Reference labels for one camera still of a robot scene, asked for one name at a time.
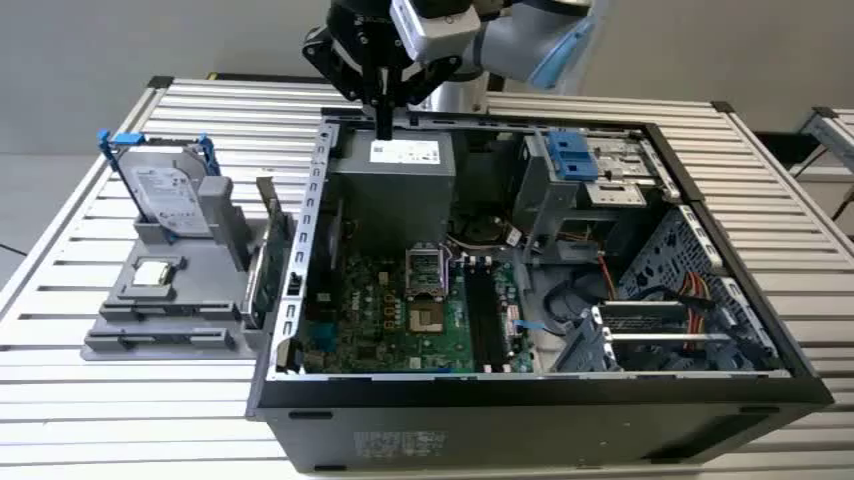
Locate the aluminium slat side table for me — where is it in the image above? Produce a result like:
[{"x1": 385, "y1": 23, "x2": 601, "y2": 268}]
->
[{"x1": 789, "y1": 106, "x2": 854, "y2": 182}]

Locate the silver CPU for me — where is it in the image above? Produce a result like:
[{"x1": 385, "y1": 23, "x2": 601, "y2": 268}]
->
[{"x1": 129, "y1": 259, "x2": 177, "y2": 288}]

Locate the light blue cable tab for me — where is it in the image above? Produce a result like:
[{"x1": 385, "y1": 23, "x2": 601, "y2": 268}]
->
[{"x1": 506, "y1": 318, "x2": 556, "y2": 335}]

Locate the black PC case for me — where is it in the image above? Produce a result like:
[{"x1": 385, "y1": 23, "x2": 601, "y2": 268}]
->
[{"x1": 244, "y1": 106, "x2": 836, "y2": 475}]

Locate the RAM stick with black chips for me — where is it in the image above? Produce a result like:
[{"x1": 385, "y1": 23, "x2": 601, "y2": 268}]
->
[{"x1": 115, "y1": 335, "x2": 228, "y2": 349}]

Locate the metal optical drive cage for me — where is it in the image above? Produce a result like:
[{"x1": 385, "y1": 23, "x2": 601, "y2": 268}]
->
[{"x1": 512, "y1": 127, "x2": 668, "y2": 265}]

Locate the green graphics card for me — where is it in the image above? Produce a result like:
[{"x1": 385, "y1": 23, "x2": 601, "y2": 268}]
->
[{"x1": 240, "y1": 175, "x2": 298, "y2": 331}]

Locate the green motherboard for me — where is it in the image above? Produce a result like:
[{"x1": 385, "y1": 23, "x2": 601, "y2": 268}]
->
[{"x1": 296, "y1": 244, "x2": 538, "y2": 375}]

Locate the hard disk in blue carrier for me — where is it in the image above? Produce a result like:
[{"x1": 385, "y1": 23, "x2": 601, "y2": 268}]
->
[{"x1": 95, "y1": 128, "x2": 225, "y2": 246}]

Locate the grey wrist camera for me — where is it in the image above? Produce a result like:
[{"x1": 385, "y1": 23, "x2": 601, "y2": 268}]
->
[{"x1": 388, "y1": 0, "x2": 482, "y2": 64}]

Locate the metal hard disk cage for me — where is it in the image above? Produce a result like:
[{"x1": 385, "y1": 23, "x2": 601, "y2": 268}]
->
[{"x1": 549, "y1": 299, "x2": 759, "y2": 374}]

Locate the orange yellow wire bundle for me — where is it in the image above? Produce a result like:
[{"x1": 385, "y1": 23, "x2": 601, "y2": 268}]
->
[{"x1": 557, "y1": 227, "x2": 618, "y2": 302}]

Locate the grey parts rack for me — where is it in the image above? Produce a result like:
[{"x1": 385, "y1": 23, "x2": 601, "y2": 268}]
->
[{"x1": 78, "y1": 174, "x2": 298, "y2": 362}]

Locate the black cable bundle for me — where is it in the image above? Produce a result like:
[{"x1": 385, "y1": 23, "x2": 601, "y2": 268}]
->
[{"x1": 542, "y1": 272, "x2": 605, "y2": 337}]

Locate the metal locking lever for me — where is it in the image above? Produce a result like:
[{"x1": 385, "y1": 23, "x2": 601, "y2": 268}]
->
[{"x1": 438, "y1": 248, "x2": 461, "y2": 297}]

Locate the grey power supply unit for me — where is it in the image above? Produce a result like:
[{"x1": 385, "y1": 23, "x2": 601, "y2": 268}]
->
[{"x1": 328, "y1": 127, "x2": 458, "y2": 246}]

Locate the black box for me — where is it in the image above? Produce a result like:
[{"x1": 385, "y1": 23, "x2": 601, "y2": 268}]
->
[{"x1": 752, "y1": 130, "x2": 819, "y2": 174}]

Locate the blue drive latch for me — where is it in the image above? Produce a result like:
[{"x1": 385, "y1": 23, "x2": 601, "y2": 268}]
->
[{"x1": 542, "y1": 129, "x2": 596, "y2": 182}]

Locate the metal socket cover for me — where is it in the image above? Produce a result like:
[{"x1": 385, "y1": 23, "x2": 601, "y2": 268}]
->
[{"x1": 402, "y1": 241, "x2": 448, "y2": 301}]

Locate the black CPU fan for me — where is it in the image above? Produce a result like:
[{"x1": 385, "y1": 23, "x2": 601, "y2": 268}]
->
[{"x1": 446, "y1": 209, "x2": 512, "y2": 249}]

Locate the CPU socket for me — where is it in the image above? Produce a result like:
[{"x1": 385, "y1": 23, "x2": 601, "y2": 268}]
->
[{"x1": 406, "y1": 299, "x2": 446, "y2": 335}]

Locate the flat orange red wire bundle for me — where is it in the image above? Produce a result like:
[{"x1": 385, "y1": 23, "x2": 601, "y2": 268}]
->
[{"x1": 677, "y1": 272, "x2": 715, "y2": 354}]

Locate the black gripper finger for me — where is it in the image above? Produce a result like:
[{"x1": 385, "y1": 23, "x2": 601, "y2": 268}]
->
[
  {"x1": 384, "y1": 58, "x2": 462, "y2": 140},
  {"x1": 300, "y1": 28, "x2": 386, "y2": 140}
]

